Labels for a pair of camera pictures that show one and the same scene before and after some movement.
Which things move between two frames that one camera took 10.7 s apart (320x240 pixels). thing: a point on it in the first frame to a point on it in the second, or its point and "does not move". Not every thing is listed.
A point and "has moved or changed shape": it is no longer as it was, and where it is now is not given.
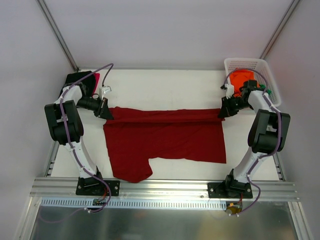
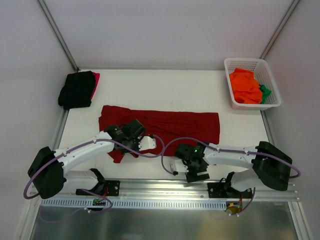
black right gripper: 227,105 to 196,175
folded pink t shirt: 97,76 does not move
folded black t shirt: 86,85 does not move
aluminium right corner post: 288,14 does not move
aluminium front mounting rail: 271,189 does not move
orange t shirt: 238,76 does not move
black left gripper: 102,107 to 128,146
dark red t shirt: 135,136 has moved or changed shape
